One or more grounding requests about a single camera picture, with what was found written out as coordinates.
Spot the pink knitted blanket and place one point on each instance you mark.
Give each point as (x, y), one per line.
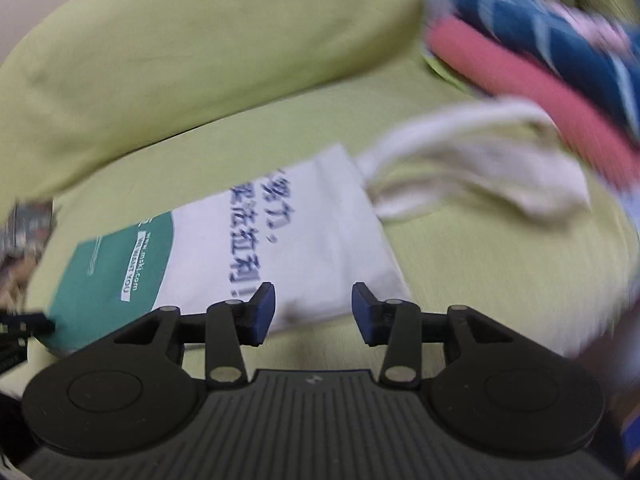
(525, 80)

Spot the grey floral cloth bag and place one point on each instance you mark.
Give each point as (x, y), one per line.
(22, 250)

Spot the white canvas shopping bag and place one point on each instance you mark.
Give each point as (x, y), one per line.
(300, 220)

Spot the blue patterned blanket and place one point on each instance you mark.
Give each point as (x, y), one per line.
(540, 15)

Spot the green covered sofa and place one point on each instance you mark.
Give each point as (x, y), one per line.
(200, 60)

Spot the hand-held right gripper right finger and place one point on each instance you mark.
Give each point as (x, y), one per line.
(362, 315)

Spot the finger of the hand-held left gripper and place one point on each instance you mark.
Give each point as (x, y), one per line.
(10, 352)
(30, 323)

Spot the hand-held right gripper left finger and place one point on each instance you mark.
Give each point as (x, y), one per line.
(262, 315)

